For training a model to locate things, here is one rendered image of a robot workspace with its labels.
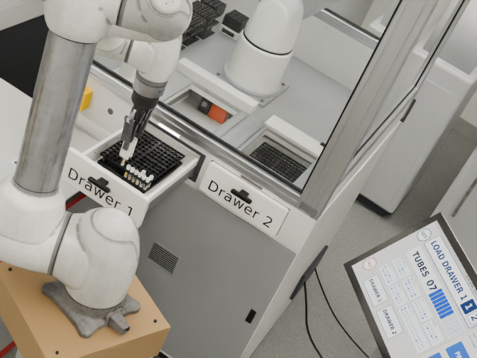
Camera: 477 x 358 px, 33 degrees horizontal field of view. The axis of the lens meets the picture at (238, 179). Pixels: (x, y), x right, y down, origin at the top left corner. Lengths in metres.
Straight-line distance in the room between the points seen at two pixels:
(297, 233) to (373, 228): 1.81
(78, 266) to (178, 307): 1.08
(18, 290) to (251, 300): 0.95
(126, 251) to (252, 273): 0.89
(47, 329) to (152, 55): 0.75
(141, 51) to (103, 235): 0.57
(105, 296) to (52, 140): 0.40
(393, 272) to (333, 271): 1.65
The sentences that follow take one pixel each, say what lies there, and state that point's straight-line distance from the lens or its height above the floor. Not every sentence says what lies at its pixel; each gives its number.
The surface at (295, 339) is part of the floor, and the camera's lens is 3.45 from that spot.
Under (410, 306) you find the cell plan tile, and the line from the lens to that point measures 2.16.
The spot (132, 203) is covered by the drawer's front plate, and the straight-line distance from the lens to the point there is 2.30.
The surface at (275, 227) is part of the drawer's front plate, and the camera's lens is 2.49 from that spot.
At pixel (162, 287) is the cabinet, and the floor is 0.35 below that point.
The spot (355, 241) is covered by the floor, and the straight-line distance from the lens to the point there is 4.12.
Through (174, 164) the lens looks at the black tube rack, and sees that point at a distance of 2.49.
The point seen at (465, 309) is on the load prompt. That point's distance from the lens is 2.11.
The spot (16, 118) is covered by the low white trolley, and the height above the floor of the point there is 0.76.
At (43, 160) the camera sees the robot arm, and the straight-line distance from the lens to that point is 1.77.
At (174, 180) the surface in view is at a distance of 2.45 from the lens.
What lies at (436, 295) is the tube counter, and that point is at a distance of 2.15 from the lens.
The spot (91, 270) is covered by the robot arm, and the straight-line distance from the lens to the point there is 1.85.
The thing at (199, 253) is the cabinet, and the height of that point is 0.57.
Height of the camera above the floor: 2.33
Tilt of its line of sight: 34 degrees down
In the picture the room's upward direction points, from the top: 24 degrees clockwise
